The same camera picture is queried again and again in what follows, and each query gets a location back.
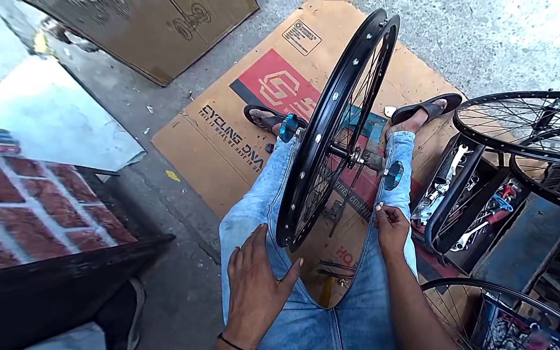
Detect person's left hand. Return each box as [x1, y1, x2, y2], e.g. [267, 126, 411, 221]
[224, 224, 304, 350]

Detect brick-patterned board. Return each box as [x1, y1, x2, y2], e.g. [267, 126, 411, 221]
[0, 149, 138, 276]

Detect person's right hand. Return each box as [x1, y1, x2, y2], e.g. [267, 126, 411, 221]
[374, 203, 411, 265]

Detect pliers with black handles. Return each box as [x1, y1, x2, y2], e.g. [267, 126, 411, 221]
[318, 260, 357, 280]

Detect white sheet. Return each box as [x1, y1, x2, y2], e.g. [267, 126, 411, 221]
[0, 55, 147, 176]

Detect person's right forearm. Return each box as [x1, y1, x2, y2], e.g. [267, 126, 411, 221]
[386, 255, 461, 350]

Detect light blue cloth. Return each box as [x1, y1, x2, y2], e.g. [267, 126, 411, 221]
[24, 321, 108, 350]

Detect printed flat cardboard sheet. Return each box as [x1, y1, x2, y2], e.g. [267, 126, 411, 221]
[151, 0, 485, 310]

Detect black table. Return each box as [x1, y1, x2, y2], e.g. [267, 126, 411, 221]
[0, 165, 176, 350]

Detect black spoked wheel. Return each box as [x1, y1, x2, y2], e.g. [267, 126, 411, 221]
[509, 123, 560, 215]
[453, 90, 560, 167]

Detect black thin-rimmed wheel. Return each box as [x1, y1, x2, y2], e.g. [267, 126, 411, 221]
[420, 277, 560, 350]

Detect person's left forearm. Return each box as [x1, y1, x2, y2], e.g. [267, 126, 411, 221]
[213, 333, 257, 350]

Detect pile of red-blue tools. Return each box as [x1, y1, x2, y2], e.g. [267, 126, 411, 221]
[450, 178, 521, 252]

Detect black shoe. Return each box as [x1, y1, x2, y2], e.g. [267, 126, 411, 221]
[94, 277, 146, 350]

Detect blue box of small parts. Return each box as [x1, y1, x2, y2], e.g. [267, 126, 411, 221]
[470, 291, 560, 350]

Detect brown cardboard box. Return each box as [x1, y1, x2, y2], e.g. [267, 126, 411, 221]
[20, 0, 260, 88]

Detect dark blue-grey board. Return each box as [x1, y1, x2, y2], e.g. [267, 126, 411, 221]
[470, 192, 560, 295]

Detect person's legs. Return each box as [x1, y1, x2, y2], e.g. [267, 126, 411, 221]
[219, 93, 463, 350]

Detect yellow-handled tool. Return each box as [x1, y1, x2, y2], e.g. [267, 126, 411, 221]
[319, 276, 335, 307]

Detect black bicycle wheel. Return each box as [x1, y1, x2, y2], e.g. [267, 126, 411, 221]
[276, 7, 401, 253]

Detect black tool tray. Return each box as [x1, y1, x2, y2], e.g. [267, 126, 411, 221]
[409, 134, 531, 278]

